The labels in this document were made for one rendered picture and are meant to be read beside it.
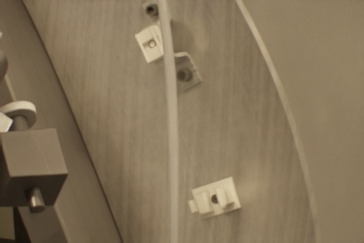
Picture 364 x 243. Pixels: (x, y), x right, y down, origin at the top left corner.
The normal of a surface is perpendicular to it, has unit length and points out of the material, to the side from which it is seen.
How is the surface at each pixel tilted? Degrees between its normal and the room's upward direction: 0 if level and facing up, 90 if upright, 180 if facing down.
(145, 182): 90
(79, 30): 90
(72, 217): 65
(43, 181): 140
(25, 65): 55
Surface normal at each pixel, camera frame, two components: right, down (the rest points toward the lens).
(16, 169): 0.31, -0.51
